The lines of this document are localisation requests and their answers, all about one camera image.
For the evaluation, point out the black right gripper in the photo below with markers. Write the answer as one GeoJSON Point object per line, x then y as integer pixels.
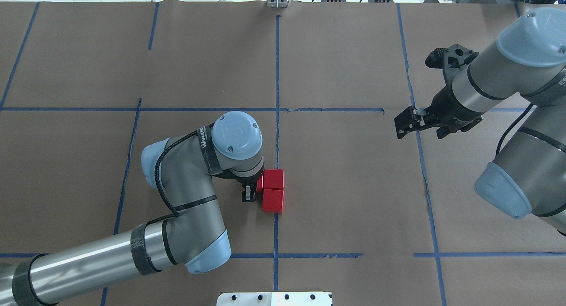
{"type": "Point", "coordinates": [447, 109]}

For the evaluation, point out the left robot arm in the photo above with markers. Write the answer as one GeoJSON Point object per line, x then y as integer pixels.
{"type": "Point", "coordinates": [70, 177]}

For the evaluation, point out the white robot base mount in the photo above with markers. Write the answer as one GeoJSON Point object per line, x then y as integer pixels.
{"type": "Point", "coordinates": [293, 298]}

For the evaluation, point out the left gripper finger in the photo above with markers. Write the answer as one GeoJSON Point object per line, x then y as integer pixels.
{"type": "Point", "coordinates": [249, 192]}

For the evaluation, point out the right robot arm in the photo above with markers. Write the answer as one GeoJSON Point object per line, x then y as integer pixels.
{"type": "Point", "coordinates": [527, 174]}

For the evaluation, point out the red cube block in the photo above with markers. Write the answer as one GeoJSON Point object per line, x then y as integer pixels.
{"type": "Point", "coordinates": [273, 201]}
{"type": "Point", "coordinates": [260, 185]}
{"type": "Point", "coordinates": [273, 179]}

